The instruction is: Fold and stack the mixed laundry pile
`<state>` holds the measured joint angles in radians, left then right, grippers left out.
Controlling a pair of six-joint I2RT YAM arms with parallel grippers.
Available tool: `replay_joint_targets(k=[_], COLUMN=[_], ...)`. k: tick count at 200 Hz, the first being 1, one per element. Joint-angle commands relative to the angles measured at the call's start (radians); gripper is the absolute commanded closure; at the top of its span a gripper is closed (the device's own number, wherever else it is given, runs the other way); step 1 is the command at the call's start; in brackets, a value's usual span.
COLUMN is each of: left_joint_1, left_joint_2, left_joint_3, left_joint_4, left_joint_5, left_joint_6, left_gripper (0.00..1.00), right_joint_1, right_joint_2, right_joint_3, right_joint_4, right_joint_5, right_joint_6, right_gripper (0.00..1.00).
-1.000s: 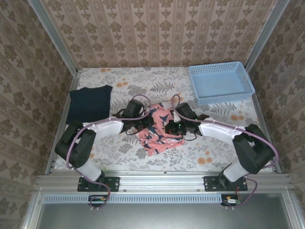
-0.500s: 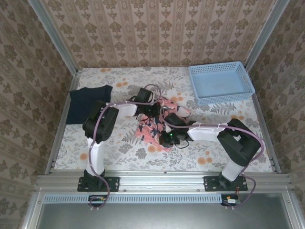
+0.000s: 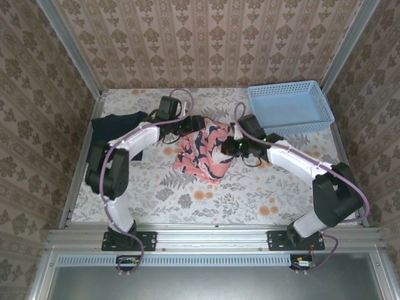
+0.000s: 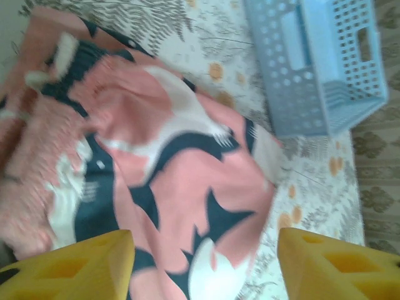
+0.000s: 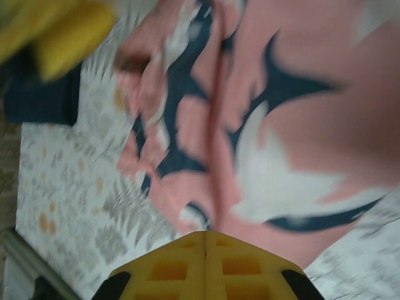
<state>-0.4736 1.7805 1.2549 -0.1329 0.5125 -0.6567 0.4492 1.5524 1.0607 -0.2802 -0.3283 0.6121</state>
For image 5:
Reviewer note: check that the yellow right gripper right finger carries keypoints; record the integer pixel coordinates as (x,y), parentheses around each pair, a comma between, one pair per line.
(243,272)

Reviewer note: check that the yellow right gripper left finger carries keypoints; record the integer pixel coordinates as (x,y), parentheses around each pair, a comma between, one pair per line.
(175,272)

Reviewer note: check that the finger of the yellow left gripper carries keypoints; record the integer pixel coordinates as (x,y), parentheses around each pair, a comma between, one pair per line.
(28,22)
(75,43)

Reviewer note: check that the dark navy shirt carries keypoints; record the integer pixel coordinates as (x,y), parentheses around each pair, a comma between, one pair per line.
(40,97)

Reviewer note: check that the pink patterned garment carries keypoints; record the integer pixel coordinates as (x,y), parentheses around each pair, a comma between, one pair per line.
(297,125)

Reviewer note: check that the aluminium left table side rail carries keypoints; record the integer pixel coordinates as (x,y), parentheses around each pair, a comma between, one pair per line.
(40,265)

